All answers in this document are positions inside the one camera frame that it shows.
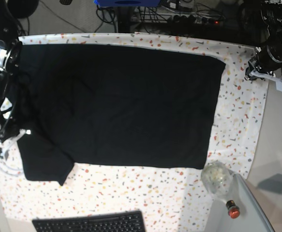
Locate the black round floor object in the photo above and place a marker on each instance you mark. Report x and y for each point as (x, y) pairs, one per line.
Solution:
(21, 9)

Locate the clear plastic bottle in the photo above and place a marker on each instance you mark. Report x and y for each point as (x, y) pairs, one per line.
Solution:
(218, 182)

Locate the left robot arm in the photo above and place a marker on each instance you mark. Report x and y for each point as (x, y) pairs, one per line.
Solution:
(262, 21)

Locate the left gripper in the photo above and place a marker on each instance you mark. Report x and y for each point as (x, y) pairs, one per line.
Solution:
(263, 64)

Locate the black t-shirt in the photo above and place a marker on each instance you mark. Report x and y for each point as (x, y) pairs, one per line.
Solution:
(114, 105)

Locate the black computer keyboard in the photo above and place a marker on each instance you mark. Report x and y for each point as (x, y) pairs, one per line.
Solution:
(131, 221)

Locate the black power strip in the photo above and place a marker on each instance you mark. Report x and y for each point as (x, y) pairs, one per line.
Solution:
(196, 19)

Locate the frosted glass panel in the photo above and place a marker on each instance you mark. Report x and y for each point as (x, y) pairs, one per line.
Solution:
(252, 218)

